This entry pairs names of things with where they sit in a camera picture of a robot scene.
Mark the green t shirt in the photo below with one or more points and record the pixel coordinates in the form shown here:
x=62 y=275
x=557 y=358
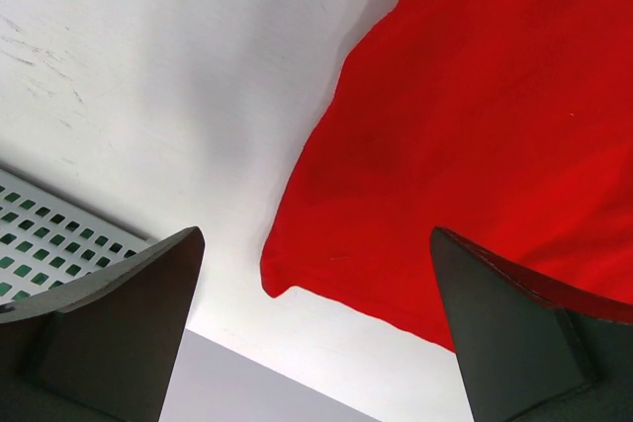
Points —
x=22 y=271

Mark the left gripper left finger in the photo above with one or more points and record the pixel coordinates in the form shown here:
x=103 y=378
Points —
x=102 y=347

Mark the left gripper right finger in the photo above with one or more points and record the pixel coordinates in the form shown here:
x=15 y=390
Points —
x=529 y=347

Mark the red t shirt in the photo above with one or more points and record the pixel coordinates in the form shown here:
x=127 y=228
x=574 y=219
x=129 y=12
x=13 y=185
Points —
x=508 y=122

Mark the white plastic basket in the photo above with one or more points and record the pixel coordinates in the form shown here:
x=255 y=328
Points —
x=54 y=224

